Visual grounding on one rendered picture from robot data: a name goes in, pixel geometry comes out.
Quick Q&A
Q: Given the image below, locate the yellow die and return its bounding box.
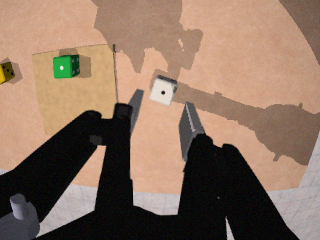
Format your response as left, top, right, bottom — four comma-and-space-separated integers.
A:
0, 62, 15, 85

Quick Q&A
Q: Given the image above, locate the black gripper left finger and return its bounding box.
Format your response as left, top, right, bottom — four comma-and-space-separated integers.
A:
0, 89, 145, 240

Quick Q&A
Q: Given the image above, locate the green die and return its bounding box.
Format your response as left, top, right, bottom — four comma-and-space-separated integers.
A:
53, 54, 80, 79

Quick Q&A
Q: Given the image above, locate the grey die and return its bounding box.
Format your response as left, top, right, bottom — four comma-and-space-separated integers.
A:
149, 75, 178, 106

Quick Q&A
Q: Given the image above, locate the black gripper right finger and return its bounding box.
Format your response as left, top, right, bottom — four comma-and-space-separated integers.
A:
177, 102, 300, 240

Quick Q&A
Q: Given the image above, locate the tan flat mat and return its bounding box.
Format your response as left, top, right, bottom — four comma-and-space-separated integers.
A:
32, 44, 118, 136

